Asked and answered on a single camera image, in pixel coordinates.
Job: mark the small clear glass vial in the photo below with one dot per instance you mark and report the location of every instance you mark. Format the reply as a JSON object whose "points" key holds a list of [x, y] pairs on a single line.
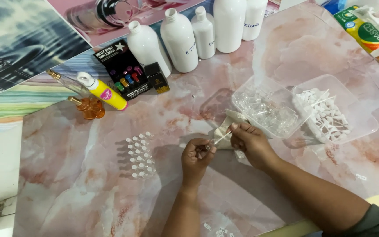
{"points": [[208, 146]]}

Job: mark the blue plastic item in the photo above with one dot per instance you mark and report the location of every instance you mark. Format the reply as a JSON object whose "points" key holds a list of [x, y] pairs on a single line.
{"points": [[332, 6]]}

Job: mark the white spray pump tube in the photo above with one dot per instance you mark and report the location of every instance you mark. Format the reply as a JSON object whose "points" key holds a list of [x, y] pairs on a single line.
{"points": [[221, 137]]}

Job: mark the small black gold box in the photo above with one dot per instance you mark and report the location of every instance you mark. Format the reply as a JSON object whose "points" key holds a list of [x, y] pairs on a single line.
{"points": [[156, 78]]}

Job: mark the orange glass perfume bottle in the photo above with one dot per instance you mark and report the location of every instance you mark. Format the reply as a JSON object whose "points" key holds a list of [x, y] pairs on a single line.
{"points": [[90, 107]]}

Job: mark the white paper label scrap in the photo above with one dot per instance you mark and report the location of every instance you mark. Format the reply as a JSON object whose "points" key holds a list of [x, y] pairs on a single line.
{"points": [[361, 177]]}

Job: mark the yellow bottle white cap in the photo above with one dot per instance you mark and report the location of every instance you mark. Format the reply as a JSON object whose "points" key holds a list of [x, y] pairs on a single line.
{"points": [[105, 92]]}

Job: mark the pastel striped poster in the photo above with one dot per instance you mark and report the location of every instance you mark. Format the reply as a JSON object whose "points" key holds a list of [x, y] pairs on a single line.
{"points": [[28, 95]]}

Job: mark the white paper label scraps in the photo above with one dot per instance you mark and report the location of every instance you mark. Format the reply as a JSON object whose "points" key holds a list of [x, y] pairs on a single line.
{"points": [[220, 231]]}

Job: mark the black perfume display card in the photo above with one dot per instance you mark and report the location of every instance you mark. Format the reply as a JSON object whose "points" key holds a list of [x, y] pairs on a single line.
{"points": [[123, 70]]}

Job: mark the small white plastic bottle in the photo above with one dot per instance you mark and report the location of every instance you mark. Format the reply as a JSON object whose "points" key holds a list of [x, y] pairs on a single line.
{"points": [[203, 33]]}

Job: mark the large white plastic bottle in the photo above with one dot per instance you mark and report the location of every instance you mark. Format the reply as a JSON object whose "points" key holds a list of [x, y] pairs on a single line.
{"points": [[229, 24]]}

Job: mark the pink perfume poster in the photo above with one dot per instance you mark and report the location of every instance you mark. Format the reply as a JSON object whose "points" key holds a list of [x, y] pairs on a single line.
{"points": [[123, 14]]}

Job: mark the clear tray of glass vials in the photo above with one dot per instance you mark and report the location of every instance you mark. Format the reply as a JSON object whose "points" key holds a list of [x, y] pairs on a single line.
{"points": [[268, 107]]}

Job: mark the person's right hand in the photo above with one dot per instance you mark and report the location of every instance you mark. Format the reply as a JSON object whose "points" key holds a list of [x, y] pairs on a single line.
{"points": [[253, 144]]}

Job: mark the person's left hand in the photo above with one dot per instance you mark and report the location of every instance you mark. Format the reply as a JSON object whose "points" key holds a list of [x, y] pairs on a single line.
{"points": [[194, 161]]}

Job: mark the beige cloth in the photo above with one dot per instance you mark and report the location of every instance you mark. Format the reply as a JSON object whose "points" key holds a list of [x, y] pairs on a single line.
{"points": [[224, 126]]}

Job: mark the green yellow tissue pack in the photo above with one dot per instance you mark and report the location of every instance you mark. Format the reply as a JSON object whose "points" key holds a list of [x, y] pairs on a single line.
{"points": [[368, 29]]}

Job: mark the grey blue poster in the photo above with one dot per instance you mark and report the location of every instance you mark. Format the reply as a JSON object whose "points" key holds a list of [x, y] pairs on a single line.
{"points": [[18, 42]]}

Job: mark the group of small capped vials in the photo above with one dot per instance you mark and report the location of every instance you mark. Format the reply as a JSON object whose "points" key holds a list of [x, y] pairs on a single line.
{"points": [[140, 154]]}

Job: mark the clear tray of white pumps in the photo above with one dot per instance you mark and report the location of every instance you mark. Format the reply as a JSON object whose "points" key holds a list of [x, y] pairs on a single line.
{"points": [[334, 110]]}

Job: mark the clear tall perfume bottle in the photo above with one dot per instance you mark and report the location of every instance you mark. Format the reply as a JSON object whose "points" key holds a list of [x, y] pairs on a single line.
{"points": [[66, 83]]}

